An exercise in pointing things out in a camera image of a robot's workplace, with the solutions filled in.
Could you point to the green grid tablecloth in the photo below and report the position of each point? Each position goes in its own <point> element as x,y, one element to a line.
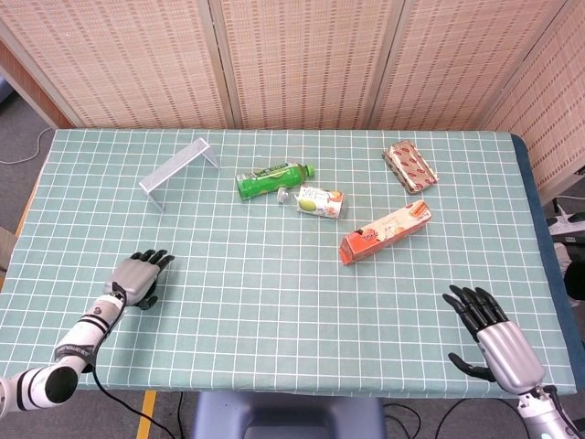
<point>274,297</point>

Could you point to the silver metal mesh shelf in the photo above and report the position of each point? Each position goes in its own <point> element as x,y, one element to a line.
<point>176,167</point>

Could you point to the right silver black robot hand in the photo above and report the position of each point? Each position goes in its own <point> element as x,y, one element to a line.
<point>512,356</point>

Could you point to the green plastic drink bottle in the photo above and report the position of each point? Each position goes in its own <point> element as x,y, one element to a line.
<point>269,180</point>

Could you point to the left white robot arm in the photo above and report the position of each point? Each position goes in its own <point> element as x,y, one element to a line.
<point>77,338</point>

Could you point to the blue table pad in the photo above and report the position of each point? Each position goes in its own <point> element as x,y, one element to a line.
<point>537,215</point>

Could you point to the clear bottle with fruit label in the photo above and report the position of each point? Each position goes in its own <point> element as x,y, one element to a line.
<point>320,203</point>

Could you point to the orange long snack carton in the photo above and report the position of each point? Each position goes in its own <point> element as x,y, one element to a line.
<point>379,235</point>

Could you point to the black round object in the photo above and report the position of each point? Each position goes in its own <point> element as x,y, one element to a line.
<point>577,281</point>

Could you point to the red patterned snack packet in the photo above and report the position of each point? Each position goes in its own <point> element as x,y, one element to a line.
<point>411,167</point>

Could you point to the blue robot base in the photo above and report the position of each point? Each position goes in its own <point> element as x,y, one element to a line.
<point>292,411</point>

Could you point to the white power strip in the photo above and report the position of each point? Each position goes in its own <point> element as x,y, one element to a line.
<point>566,224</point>

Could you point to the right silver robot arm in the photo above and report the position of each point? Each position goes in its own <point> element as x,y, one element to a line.
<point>544,420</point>

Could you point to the bamboo folding screen panel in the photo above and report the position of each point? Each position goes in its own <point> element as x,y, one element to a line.
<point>457,59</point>
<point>553,114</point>
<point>306,59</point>
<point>114,59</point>

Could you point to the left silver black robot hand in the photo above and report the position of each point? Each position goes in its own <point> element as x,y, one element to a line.
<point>135,279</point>

